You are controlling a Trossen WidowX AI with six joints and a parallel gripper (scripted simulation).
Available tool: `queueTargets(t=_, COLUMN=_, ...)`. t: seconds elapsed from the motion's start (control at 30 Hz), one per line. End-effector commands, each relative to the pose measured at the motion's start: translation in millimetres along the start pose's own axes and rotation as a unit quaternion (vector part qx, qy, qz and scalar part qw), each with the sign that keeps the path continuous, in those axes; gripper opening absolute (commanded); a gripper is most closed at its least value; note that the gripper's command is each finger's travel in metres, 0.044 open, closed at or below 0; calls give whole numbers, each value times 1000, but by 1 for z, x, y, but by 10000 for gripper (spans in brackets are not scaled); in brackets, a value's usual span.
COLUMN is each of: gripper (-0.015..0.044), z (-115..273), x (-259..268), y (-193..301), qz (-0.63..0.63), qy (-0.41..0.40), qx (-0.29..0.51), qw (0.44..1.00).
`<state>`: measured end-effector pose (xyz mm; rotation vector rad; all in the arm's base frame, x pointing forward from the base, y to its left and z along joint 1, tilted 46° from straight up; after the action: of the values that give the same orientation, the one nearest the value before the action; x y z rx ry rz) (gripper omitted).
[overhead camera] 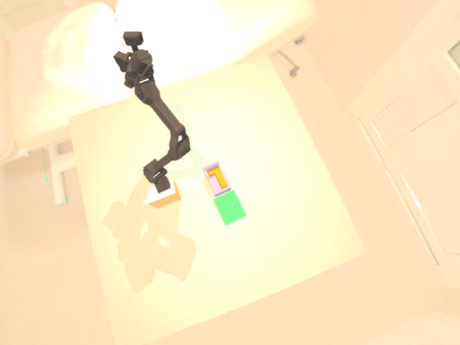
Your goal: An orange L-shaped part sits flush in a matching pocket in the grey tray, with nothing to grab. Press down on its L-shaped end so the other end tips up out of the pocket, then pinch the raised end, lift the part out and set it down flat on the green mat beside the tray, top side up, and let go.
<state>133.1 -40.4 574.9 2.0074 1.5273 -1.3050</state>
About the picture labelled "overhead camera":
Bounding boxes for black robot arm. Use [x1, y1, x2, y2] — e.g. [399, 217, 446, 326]
[113, 49, 190, 193]

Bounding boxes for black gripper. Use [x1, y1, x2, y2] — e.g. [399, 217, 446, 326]
[123, 31, 144, 65]

